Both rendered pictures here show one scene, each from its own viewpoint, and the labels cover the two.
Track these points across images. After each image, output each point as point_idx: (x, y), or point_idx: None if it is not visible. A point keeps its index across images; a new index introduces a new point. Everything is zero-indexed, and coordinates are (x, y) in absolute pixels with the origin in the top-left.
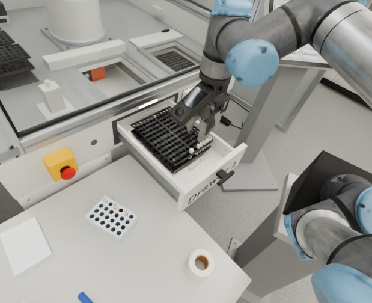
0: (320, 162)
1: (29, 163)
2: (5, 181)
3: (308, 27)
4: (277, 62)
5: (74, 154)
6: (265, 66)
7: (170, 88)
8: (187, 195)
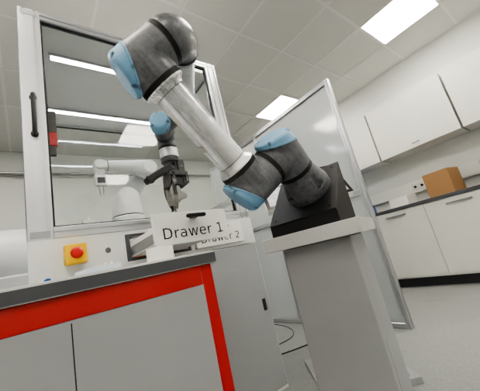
0: (281, 189)
1: (53, 249)
2: (30, 258)
3: None
4: (165, 114)
5: (89, 255)
6: (160, 116)
7: None
8: (156, 219)
